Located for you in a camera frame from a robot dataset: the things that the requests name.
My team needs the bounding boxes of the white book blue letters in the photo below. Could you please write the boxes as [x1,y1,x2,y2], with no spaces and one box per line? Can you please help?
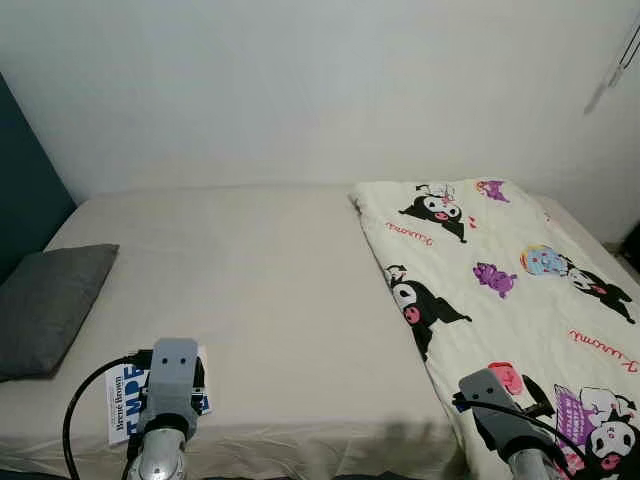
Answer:
[105,345,213,446]

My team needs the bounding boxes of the cream cartoon print blanket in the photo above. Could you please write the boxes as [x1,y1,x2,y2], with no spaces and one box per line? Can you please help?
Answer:
[348,180,640,480]

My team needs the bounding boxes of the grey pillow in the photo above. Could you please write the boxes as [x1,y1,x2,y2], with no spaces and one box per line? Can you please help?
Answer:
[0,244,119,381]

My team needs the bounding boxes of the beige sheeted mattress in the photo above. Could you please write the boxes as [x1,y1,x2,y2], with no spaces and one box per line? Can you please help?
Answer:
[0,183,640,480]

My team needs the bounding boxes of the dark teal bed base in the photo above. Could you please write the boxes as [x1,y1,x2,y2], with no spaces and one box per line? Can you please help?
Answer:
[0,458,131,480]

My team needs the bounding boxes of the teal upholstered headboard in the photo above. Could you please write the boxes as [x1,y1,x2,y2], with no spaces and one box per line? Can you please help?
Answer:
[0,75,79,286]

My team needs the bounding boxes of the white blind wand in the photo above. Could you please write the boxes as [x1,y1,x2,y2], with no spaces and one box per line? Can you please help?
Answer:
[608,25,640,89]

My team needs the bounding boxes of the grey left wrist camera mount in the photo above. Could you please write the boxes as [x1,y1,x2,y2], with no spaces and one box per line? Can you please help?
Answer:
[145,338,203,436]

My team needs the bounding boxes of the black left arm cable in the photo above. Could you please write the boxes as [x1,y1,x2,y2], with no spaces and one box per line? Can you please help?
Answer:
[62,350,153,480]

